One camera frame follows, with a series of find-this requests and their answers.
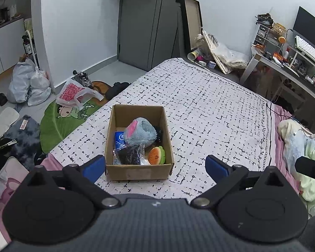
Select pale yellow blue quilt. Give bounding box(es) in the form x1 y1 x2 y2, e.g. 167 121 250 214
277 119 315 217

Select grey drawer organizer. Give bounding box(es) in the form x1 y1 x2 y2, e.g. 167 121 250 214
253 24 281 54

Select brown round floor mat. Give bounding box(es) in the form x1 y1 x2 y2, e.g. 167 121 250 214
91 81 113 101

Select wicker basket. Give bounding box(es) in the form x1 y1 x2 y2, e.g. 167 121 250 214
272 22 286 35

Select black framed picture board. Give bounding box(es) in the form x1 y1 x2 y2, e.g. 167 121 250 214
182 0 204 51

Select black fuzzy hair tie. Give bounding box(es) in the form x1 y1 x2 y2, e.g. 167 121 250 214
154 126 164 142

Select pink printed tote bag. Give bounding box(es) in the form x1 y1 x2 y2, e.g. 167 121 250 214
0 156 29 213

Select green leaf cartoon rug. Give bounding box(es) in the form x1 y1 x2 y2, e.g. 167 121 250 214
39 94 107 155

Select red white plastic bag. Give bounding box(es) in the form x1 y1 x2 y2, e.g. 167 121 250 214
56 78 105 111

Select grey shaggy rug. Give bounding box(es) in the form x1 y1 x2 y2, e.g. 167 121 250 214
0 115 41 171

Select assorted countertop clutter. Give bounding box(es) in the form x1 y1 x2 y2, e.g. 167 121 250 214
0 4 24 29

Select grey black sneaker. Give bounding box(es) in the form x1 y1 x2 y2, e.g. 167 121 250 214
73 70 93 88

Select glass jar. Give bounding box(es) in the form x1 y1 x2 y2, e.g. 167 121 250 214
194 34 206 49

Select beige bath mat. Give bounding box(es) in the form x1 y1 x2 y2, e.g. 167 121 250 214
0 107 20 145

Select black monitor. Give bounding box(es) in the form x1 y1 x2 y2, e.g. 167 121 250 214
293 6 315 55

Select white desk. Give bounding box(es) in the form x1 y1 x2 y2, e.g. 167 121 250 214
239 45 315 103

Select watermelon slice plush toy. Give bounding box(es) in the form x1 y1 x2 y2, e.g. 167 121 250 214
148 146 166 164

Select paper cup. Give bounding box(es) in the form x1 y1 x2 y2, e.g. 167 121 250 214
187 48 203 61

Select grey door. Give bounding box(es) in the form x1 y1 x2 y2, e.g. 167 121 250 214
117 0 195 71

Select cream tote bag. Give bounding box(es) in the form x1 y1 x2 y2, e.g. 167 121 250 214
202 30 250 74

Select white metal tube handle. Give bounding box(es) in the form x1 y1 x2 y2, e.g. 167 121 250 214
25 30 40 70

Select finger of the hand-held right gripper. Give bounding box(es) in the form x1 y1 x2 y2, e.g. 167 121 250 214
294 156 315 185

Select white cabinet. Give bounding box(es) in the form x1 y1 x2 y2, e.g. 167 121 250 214
0 17 25 83

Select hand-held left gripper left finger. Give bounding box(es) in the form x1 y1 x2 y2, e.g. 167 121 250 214
24 154 122 210

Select brown cardboard box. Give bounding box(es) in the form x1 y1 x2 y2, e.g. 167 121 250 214
104 104 174 181

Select white tied plastic bag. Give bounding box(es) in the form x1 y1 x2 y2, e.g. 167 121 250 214
30 67 51 90
28 87 52 107

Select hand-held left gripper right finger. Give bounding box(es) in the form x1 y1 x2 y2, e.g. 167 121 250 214
190 154 289 208

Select blue printed packet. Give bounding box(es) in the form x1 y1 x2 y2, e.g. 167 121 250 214
113 131 126 150

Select black item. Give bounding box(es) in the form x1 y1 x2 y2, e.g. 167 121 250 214
112 144 151 166
255 13 275 27

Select dark glass bottle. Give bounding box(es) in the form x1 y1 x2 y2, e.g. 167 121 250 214
22 35 33 55

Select white keyboard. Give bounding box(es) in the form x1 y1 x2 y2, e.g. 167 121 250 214
295 35 315 69

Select black tangled item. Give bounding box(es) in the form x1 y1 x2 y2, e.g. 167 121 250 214
255 13 275 27

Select grey trash bag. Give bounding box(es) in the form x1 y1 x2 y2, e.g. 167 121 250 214
7 58 38 103

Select black cable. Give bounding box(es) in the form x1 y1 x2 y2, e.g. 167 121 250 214
266 102 309 122

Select blue pink plush slipper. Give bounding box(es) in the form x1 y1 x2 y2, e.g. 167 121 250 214
123 117 158 147

